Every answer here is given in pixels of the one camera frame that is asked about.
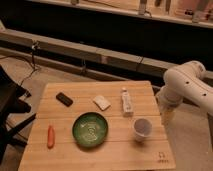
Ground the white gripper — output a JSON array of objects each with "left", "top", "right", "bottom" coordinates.
[{"left": 155, "top": 86, "right": 181, "bottom": 125}]

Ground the black eraser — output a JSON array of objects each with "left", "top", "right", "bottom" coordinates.
[{"left": 56, "top": 92, "right": 73, "bottom": 107}]

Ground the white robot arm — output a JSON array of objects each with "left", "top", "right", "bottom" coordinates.
[{"left": 156, "top": 61, "right": 213, "bottom": 125}]

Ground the white paper cup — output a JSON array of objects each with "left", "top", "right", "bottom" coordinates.
[{"left": 133, "top": 118, "right": 152, "bottom": 142}]

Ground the white tube with cap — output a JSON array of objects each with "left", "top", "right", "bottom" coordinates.
[{"left": 121, "top": 87, "right": 134, "bottom": 116}]

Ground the wooden table board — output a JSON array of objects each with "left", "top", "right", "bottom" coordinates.
[{"left": 18, "top": 81, "right": 176, "bottom": 171}]

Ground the green ceramic bowl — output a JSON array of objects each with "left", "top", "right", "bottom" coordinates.
[{"left": 72, "top": 112, "right": 108, "bottom": 148}]

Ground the orange carrot toy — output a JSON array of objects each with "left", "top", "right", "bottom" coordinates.
[{"left": 47, "top": 125, "right": 55, "bottom": 149}]

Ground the black chair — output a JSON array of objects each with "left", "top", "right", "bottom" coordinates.
[{"left": 0, "top": 65, "right": 35, "bottom": 164}]

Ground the grey metal rail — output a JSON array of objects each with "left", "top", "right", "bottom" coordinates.
[{"left": 0, "top": 28, "right": 213, "bottom": 88}]

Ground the black cable on floor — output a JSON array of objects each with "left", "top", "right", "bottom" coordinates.
[{"left": 0, "top": 43, "right": 43, "bottom": 88}]

